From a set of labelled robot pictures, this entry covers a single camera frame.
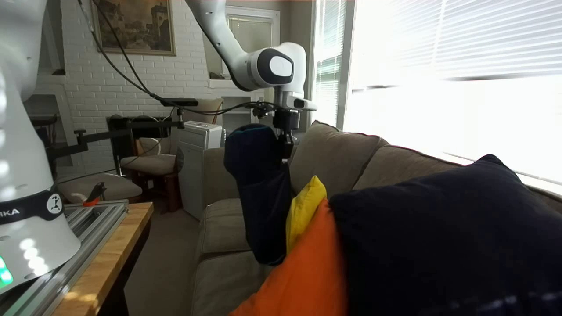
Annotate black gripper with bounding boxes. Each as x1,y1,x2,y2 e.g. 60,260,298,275
273,104,303,164

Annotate blue cylindrical bolster pillow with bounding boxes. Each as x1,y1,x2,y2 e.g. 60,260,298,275
224,122,298,268

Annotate yellow throw pillow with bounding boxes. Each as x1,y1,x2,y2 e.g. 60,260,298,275
285,174,329,255

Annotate orange throw pillow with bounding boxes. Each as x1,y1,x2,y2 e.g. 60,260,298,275
231,199,350,316

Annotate navy square throw pillow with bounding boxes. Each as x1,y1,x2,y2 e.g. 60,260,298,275
329,153,562,316

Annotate grey-brown fabric sofa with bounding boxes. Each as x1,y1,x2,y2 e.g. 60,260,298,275
189,120,562,316

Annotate grey-brown sofa back cushion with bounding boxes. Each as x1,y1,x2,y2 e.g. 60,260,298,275
354,145,471,192
289,120,389,199

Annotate white box appliance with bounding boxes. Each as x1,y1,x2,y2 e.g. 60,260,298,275
175,120,229,222

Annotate tan armchair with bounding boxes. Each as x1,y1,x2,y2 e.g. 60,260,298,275
120,136,183,215

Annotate white window blinds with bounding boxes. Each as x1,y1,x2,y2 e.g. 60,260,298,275
341,0,562,183

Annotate round beige ottoman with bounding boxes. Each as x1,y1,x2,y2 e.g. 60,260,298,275
57,174,145,206

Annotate red black hand tool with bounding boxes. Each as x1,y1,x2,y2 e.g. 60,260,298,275
83,181,110,210

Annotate wooden work table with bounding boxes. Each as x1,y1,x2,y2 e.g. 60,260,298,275
52,201,155,316

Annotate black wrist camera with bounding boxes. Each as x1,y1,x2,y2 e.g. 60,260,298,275
252,101,278,118

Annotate black stereo camera bar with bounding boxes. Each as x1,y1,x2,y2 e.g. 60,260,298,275
161,97,201,110

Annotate white wall frame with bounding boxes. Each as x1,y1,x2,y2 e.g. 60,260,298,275
218,6,282,90

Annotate black camera boom stand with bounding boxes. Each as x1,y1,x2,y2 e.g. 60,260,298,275
46,106,187,160

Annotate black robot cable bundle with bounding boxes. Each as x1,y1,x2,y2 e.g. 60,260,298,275
76,0,278,120

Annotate framed wall picture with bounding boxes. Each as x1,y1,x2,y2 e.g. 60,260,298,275
90,0,176,59

